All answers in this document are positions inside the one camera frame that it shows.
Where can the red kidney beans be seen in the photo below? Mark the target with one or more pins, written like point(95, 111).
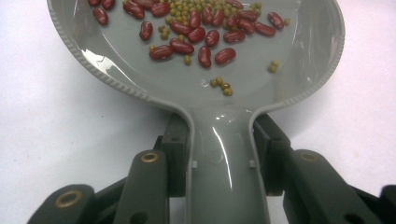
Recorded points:
point(181, 46)

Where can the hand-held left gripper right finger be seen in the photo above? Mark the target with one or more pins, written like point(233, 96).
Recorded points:
point(272, 149)

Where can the white table cover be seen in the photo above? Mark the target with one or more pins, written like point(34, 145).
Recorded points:
point(46, 124)

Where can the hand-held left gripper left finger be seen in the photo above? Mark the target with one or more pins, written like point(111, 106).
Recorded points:
point(177, 149)

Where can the grey dustpan with orange edge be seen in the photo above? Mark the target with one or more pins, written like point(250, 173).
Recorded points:
point(224, 155)

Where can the small green mung beans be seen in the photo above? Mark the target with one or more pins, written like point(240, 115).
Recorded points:
point(182, 7)

